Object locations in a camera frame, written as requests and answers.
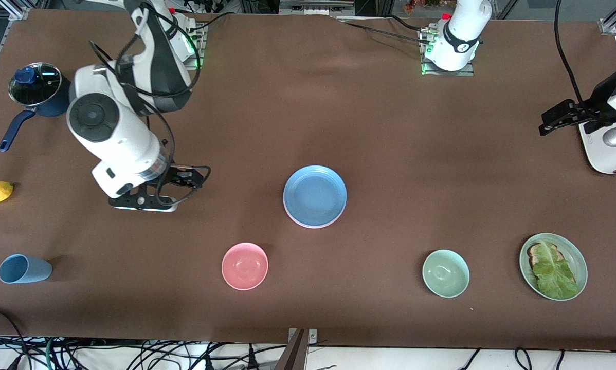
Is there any blue plate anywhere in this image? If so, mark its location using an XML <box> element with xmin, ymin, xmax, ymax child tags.
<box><xmin>283</xmin><ymin>165</ymin><xmax>348</xmax><ymax>227</ymax></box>

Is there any pink plate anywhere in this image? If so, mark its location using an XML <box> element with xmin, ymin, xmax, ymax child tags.
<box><xmin>284</xmin><ymin>206</ymin><xmax>346</xmax><ymax>229</ymax></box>

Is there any white toaster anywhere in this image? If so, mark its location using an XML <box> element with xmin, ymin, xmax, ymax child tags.
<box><xmin>579</xmin><ymin>121</ymin><xmax>616</xmax><ymax>175</ymax></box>

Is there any pink bowl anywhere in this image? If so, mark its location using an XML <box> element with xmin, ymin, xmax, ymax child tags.
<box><xmin>221</xmin><ymin>242</ymin><xmax>269</xmax><ymax>291</ymax></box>

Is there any dark blue saucepan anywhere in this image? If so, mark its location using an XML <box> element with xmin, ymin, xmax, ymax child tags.
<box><xmin>0</xmin><ymin>62</ymin><xmax>73</xmax><ymax>153</ymax></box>

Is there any glass lid blue knob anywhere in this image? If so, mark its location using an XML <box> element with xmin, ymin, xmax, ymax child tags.
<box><xmin>8</xmin><ymin>62</ymin><xmax>62</xmax><ymax>106</ymax></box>

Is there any toast slice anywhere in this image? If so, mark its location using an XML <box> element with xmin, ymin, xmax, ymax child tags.
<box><xmin>527</xmin><ymin>243</ymin><xmax>565</xmax><ymax>269</ymax></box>

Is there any brown table cover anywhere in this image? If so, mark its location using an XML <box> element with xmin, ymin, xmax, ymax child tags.
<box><xmin>0</xmin><ymin>8</ymin><xmax>616</xmax><ymax>351</ymax></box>

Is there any green plate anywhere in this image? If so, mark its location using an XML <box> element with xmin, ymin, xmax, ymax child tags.
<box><xmin>519</xmin><ymin>233</ymin><xmax>589</xmax><ymax>302</ymax></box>

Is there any blue cup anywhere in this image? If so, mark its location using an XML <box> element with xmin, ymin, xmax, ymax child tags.
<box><xmin>0</xmin><ymin>254</ymin><xmax>53</xmax><ymax>284</ymax></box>

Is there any green lettuce leaf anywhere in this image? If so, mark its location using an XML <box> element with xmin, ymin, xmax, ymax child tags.
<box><xmin>532</xmin><ymin>240</ymin><xmax>580</xmax><ymax>300</ymax></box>

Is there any orange dried plant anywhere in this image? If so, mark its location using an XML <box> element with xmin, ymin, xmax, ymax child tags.
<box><xmin>405</xmin><ymin>0</ymin><xmax>458</xmax><ymax>13</ymax></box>

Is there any mint green bowl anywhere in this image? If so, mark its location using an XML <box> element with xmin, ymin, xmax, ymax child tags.
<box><xmin>422</xmin><ymin>249</ymin><xmax>470</xmax><ymax>299</ymax></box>

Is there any grey metal box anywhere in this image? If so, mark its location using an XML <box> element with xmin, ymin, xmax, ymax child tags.
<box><xmin>280</xmin><ymin>0</ymin><xmax>355</xmax><ymax>16</ymax></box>

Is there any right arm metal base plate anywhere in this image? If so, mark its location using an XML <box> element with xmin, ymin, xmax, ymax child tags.
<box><xmin>185</xmin><ymin>23</ymin><xmax>206</xmax><ymax>70</ymax></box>

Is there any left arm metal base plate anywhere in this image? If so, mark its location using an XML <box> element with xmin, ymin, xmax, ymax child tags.
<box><xmin>420</xmin><ymin>28</ymin><xmax>476</xmax><ymax>77</ymax></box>

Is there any short black base cable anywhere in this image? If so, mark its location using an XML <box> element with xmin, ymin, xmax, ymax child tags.
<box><xmin>191</xmin><ymin>13</ymin><xmax>232</xmax><ymax>32</ymax></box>

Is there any curved black floor cable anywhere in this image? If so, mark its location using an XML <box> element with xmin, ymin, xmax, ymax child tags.
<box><xmin>0</xmin><ymin>308</ymin><xmax>29</xmax><ymax>361</ymax></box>

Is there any long black table cable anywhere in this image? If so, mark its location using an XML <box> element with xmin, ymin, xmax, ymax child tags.
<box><xmin>338</xmin><ymin>14</ymin><xmax>428</xmax><ymax>44</ymax></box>

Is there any silver metal bracket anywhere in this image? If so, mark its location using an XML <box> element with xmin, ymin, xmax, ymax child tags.
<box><xmin>287</xmin><ymin>328</ymin><xmax>318</xmax><ymax>344</ymax></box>

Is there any dark camera pole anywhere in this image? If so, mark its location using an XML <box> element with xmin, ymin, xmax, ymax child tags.
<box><xmin>275</xmin><ymin>329</ymin><xmax>309</xmax><ymax>370</ymax></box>

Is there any looped black floor cable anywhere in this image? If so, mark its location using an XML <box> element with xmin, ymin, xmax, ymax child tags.
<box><xmin>514</xmin><ymin>347</ymin><xmax>534</xmax><ymax>370</ymax></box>

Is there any straight black floor cable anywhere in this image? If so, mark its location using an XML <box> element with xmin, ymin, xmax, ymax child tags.
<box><xmin>460</xmin><ymin>348</ymin><xmax>481</xmax><ymax>370</ymax></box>

